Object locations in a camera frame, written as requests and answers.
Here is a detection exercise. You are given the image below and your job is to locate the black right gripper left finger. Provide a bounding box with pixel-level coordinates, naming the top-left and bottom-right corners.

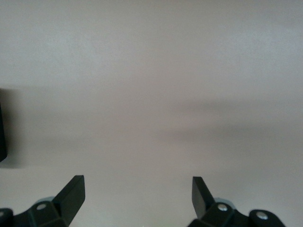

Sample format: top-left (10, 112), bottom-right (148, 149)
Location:
top-left (0, 175), bottom-right (86, 227)

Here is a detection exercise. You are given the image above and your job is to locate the black plastic box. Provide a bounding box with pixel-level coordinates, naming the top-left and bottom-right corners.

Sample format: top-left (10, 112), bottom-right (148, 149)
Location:
top-left (0, 88), bottom-right (8, 164)

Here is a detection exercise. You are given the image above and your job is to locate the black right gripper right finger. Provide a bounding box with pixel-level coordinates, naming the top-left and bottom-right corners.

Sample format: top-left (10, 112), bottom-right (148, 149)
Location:
top-left (188, 176), bottom-right (284, 227)

